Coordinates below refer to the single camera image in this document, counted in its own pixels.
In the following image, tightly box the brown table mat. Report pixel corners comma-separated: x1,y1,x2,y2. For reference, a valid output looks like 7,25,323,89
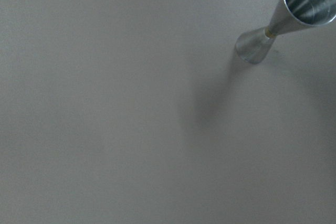
1,0,335,223

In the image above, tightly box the steel double jigger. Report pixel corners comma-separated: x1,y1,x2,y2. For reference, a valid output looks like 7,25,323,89
235,0,335,64

